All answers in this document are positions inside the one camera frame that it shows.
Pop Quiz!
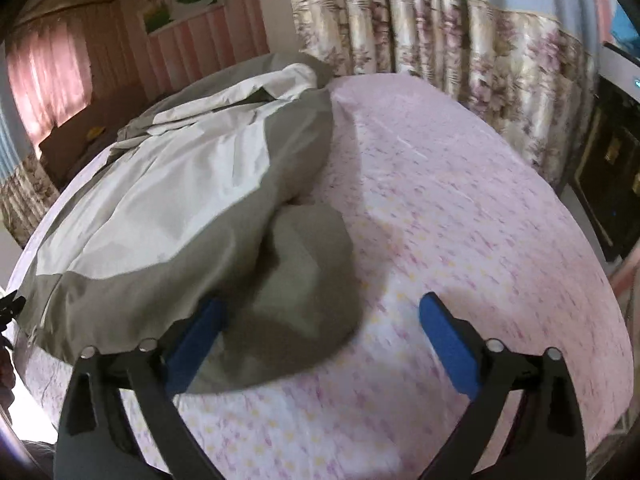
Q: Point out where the white appliance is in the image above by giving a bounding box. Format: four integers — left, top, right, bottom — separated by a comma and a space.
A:
597, 40, 640, 93

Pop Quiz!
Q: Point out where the bed with pink floral sheet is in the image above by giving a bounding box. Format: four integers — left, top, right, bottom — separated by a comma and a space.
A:
10, 74, 635, 480

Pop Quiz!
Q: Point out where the blue poster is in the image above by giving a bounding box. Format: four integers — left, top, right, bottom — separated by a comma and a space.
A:
607, 2, 640, 53

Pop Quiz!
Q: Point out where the dark cabinet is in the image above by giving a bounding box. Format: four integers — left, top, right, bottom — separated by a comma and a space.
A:
570, 77, 640, 261

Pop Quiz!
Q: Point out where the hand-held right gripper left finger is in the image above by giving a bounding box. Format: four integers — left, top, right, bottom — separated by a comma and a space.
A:
54, 297, 228, 480

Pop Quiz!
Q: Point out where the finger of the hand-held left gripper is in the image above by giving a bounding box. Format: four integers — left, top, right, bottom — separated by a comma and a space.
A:
0, 294, 27, 333

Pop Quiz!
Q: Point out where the pink curtain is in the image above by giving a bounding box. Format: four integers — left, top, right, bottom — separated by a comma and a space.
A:
5, 22, 93, 143

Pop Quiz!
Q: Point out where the white wardrobe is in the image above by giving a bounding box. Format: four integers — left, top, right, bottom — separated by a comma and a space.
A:
250, 0, 296, 56

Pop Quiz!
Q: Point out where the framed wall picture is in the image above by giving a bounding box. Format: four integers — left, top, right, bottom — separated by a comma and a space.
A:
142, 0, 223, 36

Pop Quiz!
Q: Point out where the olive and beige jacket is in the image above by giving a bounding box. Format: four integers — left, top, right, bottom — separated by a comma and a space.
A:
17, 51, 368, 395

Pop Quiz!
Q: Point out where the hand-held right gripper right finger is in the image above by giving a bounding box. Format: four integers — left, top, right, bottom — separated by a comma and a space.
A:
419, 291, 587, 480

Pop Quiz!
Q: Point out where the brown sofa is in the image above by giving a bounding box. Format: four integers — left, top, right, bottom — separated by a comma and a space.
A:
39, 95, 166, 186

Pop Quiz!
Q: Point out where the blue floral curtain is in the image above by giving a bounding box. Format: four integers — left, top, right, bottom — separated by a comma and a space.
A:
287, 0, 601, 186
0, 80, 61, 248

